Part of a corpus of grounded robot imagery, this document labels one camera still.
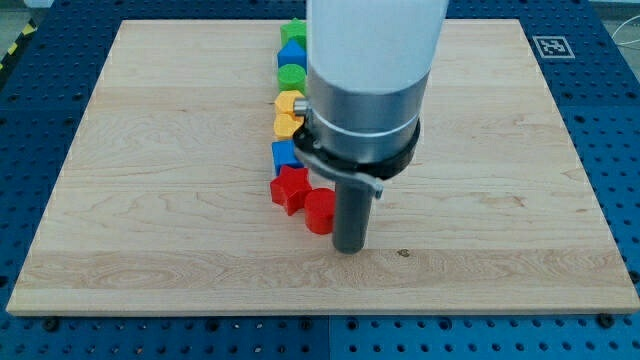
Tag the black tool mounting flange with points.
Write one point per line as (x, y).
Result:
(366, 176)

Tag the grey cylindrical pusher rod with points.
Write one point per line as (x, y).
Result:
(351, 217)

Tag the red cylinder block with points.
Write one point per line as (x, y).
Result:
(319, 207)

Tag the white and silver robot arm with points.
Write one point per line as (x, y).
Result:
(368, 64)

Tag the red star block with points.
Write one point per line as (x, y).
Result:
(290, 188)

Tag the blue cube block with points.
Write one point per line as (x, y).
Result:
(283, 155)

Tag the yellow heart block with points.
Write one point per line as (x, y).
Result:
(285, 125)

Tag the yellow hexagon block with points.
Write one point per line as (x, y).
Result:
(284, 102)

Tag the green cylinder block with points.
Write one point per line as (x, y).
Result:
(291, 77)

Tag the blue triangle block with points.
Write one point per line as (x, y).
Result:
(292, 53)

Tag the green star block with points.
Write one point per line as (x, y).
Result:
(294, 30)

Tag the light wooden board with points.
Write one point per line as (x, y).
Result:
(163, 208)

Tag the white fiducial marker tag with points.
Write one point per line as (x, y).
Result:
(553, 47)

